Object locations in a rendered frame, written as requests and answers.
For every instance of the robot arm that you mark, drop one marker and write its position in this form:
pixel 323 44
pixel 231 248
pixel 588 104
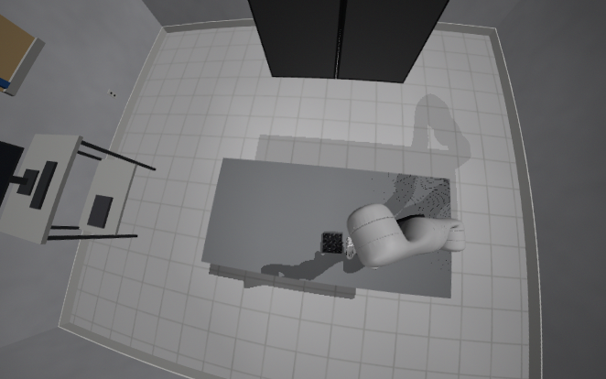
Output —
pixel 378 241

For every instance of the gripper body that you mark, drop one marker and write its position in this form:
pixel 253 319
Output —
pixel 350 250

